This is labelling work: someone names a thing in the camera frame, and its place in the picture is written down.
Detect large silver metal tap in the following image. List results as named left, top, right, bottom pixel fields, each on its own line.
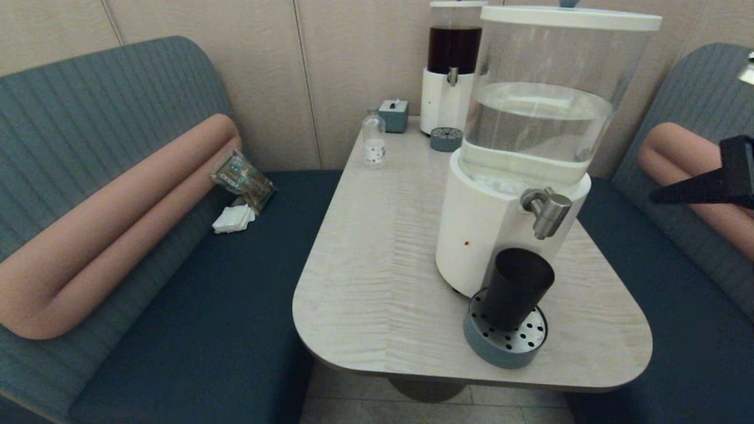
left=520, top=187, right=573, bottom=240

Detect black plastic cup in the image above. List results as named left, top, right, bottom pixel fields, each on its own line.
left=482, top=247, right=555, bottom=332

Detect teal upholstered bench sofa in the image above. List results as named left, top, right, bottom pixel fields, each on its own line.
left=0, top=37, right=342, bottom=424
left=565, top=43, right=754, bottom=424

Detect large white dispenser lid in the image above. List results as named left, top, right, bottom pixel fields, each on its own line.
left=480, top=0, right=662, bottom=32

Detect clear water dispenser white base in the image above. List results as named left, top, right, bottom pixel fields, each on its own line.
left=436, top=5, right=662, bottom=299

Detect large blue drip tray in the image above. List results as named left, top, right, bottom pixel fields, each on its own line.
left=462, top=287, right=548, bottom=369

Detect small blue drip tray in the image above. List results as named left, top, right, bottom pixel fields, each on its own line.
left=429, top=127, right=464, bottom=153

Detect dark drink dispenser white base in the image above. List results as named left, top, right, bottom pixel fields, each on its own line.
left=419, top=1, right=488, bottom=136

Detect small blue box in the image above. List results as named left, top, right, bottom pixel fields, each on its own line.
left=378, top=99, right=409, bottom=134

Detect clear plastic bottle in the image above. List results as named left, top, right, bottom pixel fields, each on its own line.
left=362, top=107, right=386, bottom=170

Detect clear snack packet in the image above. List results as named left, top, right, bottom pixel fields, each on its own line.
left=210, top=149, right=276, bottom=214

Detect white paper napkins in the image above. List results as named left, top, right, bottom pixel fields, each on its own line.
left=211, top=203, right=256, bottom=235

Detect dark table pedestal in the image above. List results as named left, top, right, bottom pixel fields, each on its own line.
left=386, top=377, right=472, bottom=404

